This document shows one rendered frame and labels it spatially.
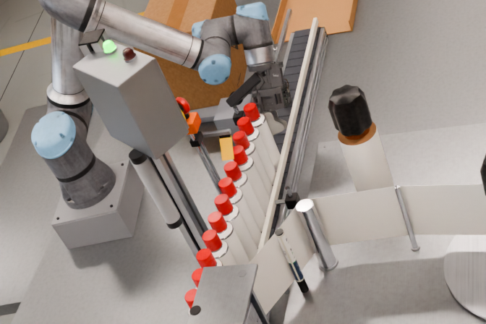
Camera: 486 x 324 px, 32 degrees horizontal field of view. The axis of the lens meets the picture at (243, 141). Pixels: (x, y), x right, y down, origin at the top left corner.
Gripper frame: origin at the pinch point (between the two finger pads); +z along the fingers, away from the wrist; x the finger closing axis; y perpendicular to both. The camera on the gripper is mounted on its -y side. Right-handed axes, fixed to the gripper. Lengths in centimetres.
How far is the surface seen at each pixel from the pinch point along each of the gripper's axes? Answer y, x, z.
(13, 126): -206, 177, 6
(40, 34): -230, 258, -41
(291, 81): -0.4, 30.7, -11.3
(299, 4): -7, 76, -32
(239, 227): 2.4, -35.6, 11.9
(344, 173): 20.0, -5.4, 9.4
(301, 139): 5.7, 10.7, 2.6
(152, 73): 0, -58, -26
